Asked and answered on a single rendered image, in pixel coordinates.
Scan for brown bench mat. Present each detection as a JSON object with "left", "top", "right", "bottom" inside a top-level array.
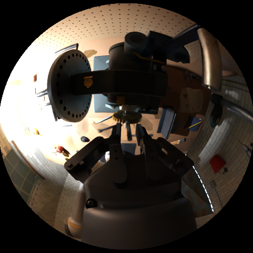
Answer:
[{"left": 158, "top": 64, "right": 213, "bottom": 139}]

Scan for grey bent tube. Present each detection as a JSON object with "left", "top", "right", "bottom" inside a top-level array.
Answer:
[{"left": 209, "top": 94, "right": 253, "bottom": 128}]

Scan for grey scriber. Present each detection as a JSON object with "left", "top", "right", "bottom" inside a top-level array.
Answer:
[{"left": 91, "top": 115, "right": 114, "bottom": 125}]

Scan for grey wall socket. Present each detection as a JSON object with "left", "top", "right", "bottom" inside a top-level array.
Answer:
[{"left": 209, "top": 179, "right": 225, "bottom": 209}]

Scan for dark metal bar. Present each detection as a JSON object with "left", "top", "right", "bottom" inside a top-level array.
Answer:
[{"left": 55, "top": 43, "right": 79, "bottom": 56}]

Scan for perforated pegboard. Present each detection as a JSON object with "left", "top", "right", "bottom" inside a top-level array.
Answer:
[{"left": 29, "top": 4, "right": 241, "bottom": 78}]

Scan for grey wrench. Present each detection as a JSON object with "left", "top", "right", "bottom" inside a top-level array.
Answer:
[{"left": 98, "top": 125, "right": 117, "bottom": 133}]

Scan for bronze curved tube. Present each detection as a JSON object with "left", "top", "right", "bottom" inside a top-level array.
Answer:
[{"left": 197, "top": 28, "right": 224, "bottom": 93}]

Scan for red wall sign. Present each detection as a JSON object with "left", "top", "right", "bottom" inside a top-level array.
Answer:
[{"left": 209, "top": 154, "right": 227, "bottom": 174}]

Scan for brass fence wheel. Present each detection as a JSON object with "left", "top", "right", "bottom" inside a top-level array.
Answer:
[{"left": 112, "top": 111, "right": 142, "bottom": 124}]

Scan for beige cloth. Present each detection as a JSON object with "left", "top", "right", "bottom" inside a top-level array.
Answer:
[{"left": 179, "top": 86, "right": 204, "bottom": 113}]

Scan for green paned window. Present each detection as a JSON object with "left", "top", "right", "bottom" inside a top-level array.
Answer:
[{"left": 3, "top": 141, "right": 45, "bottom": 200}]

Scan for dark blue box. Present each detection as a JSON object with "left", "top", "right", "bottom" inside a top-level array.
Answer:
[{"left": 156, "top": 105, "right": 177, "bottom": 140}]

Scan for dark dividing head body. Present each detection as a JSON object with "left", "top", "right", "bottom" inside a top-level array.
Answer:
[{"left": 71, "top": 31, "right": 169, "bottom": 115}]

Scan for dark index plate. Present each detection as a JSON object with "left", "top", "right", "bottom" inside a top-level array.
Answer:
[{"left": 47, "top": 49, "right": 93, "bottom": 123}]

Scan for grey hanging pliers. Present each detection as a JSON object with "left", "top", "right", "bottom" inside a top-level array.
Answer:
[{"left": 242, "top": 141, "right": 253, "bottom": 157}]

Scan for blue notebook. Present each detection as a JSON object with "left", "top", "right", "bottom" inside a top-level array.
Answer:
[{"left": 184, "top": 116, "right": 203, "bottom": 133}]

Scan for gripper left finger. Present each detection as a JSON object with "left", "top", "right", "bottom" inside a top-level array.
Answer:
[{"left": 64, "top": 122, "right": 128, "bottom": 188}]

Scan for grey calipers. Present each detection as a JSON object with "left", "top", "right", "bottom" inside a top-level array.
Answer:
[{"left": 185, "top": 69, "right": 200, "bottom": 83}]

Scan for yellow pencil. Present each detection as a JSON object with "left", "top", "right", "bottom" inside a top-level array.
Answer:
[{"left": 184, "top": 120, "right": 203, "bottom": 130}]

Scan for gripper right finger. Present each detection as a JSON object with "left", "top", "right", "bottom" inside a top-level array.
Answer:
[{"left": 135, "top": 123, "right": 195, "bottom": 182}]

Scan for brass lock lever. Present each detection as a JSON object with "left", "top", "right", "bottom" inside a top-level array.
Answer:
[{"left": 132, "top": 51, "right": 167, "bottom": 72}]

